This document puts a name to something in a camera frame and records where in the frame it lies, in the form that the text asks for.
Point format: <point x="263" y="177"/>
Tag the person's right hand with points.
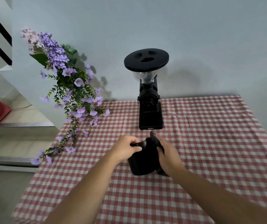
<point x="169" y="158"/>

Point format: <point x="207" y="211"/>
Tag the person's left hand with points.
<point x="123" y="148"/>

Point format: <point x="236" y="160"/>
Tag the person's left thumb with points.
<point x="136" y="149"/>

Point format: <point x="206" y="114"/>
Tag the person's right fingers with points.
<point x="157" y="142"/>

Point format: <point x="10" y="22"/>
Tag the black coffee bag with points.
<point x="145" y="158"/>

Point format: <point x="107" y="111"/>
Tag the person's right forearm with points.
<point x="219" y="198"/>

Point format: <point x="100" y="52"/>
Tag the person's left forearm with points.
<point x="82" y="193"/>

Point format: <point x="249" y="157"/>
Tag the red checkered tablecloth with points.
<point x="161" y="160"/>

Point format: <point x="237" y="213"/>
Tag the black coffee grinder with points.
<point x="148" y="90"/>

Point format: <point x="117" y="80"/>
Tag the purple artificial flower bouquet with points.
<point x="65" y="90"/>

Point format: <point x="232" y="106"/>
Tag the staircase steps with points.
<point x="19" y="137"/>

